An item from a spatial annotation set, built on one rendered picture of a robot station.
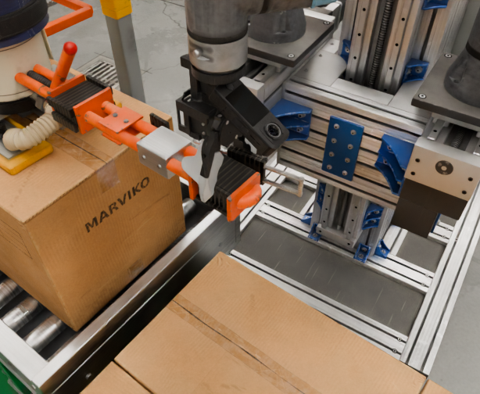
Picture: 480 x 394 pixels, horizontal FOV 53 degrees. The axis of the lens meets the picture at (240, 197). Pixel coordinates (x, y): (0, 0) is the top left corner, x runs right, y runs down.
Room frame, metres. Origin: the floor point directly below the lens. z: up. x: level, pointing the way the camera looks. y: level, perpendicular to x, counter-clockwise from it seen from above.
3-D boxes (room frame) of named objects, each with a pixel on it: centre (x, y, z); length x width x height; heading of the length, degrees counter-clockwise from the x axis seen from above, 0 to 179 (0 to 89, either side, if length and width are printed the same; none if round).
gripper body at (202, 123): (0.57, 0.03, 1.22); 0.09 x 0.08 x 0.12; 53
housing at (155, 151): (0.63, 0.13, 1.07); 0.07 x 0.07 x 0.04; 52
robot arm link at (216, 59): (0.56, 0.03, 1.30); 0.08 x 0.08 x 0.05
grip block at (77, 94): (0.76, 0.30, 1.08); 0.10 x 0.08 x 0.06; 142
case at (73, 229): (0.91, 0.51, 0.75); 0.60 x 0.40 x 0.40; 53
